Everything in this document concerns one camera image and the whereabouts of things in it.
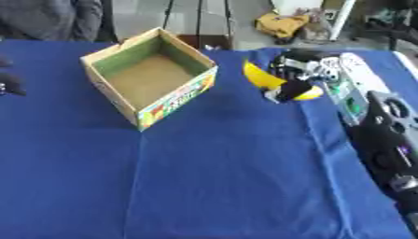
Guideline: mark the tan cardboard box green inside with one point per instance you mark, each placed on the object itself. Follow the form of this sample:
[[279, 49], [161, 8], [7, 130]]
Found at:
[[149, 77]]

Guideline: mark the yellow bag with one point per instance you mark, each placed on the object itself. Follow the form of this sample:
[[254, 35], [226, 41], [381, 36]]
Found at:
[[280, 25]]

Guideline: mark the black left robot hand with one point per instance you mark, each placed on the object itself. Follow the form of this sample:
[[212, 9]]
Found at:
[[10, 83]]

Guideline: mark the person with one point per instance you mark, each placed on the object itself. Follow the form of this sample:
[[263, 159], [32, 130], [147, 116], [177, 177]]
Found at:
[[51, 18]]

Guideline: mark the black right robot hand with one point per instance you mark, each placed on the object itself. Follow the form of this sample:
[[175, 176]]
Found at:
[[296, 67]]

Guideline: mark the yellow toy banana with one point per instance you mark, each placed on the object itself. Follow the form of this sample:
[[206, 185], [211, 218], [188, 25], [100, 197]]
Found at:
[[260, 77]]

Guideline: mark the black tripod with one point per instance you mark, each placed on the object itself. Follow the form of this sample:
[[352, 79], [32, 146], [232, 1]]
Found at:
[[198, 18]]

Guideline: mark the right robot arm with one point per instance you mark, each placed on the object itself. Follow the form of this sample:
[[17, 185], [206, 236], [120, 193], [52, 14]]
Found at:
[[375, 124]]

